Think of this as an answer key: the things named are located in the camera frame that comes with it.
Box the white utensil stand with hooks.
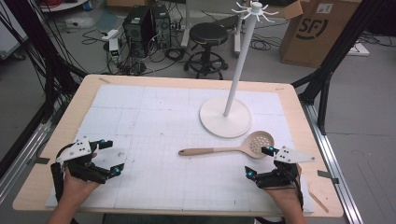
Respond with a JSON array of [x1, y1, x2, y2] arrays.
[[199, 0, 280, 139]]

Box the person's left hand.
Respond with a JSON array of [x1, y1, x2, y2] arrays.
[[60, 151, 101, 203]]

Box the large printed cardboard box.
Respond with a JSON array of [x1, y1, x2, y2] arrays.
[[278, 0, 364, 69]]

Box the white flat floor socket box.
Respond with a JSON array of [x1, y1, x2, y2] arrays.
[[347, 42, 371, 57]]

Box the beige slotted spoon wooden handle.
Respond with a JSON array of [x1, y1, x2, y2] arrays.
[[177, 130, 276, 160]]

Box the white grid mat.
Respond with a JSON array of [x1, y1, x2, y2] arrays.
[[45, 84, 315, 215]]

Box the white metal stand post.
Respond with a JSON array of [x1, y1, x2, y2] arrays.
[[180, 0, 191, 49]]

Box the coiled black floor cable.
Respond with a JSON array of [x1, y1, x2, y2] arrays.
[[249, 32, 281, 51]]

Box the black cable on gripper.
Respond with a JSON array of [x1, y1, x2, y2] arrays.
[[281, 161, 304, 213], [49, 143, 78, 203]]

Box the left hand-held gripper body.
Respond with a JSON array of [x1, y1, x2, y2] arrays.
[[50, 135, 109, 185]]

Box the person's right hand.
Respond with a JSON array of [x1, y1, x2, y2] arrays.
[[263, 163, 304, 207]]

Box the black round stool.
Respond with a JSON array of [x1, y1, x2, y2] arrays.
[[184, 21, 230, 80]]

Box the thin wooden stick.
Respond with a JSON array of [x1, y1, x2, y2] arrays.
[[307, 189, 330, 214]]

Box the white power strip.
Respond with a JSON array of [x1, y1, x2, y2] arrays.
[[101, 28, 120, 42]]

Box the black metal frame strut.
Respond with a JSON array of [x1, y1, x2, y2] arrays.
[[0, 0, 89, 125], [291, 0, 388, 135]]

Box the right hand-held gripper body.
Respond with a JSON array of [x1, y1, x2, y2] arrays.
[[255, 146, 317, 189]]

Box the small device with green display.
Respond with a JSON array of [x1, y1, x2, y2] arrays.
[[107, 37, 121, 63]]

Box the large black computer tower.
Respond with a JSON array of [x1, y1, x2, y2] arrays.
[[121, 6, 157, 59]]

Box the slim black computer tower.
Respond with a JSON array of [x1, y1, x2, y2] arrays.
[[151, 4, 173, 49]]

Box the aluminium rail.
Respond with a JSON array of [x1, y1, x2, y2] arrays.
[[301, 102, 364, 224], [0, 122, 53, 204]]

